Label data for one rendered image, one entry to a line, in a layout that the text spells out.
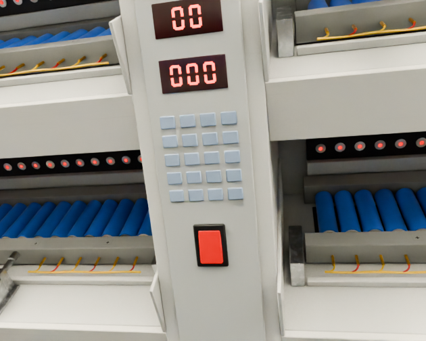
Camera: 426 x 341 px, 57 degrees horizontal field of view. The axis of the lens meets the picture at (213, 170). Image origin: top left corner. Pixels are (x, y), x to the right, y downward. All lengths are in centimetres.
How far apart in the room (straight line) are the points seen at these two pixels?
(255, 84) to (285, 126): 4
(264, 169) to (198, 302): 12
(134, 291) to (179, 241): 10
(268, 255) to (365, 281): 10
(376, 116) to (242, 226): 12
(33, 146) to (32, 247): 14
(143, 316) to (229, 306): 9
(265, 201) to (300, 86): 8
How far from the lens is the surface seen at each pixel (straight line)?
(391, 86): 28
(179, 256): 31
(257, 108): 27
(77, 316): 40
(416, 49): 32
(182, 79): 28
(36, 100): 34
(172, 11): 28
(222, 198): 28
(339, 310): 36
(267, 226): 29
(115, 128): 31
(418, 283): 38
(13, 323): 43
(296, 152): 48
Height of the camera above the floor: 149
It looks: 14 degrees down
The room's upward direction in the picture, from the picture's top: 6 degrees counter-clockwise
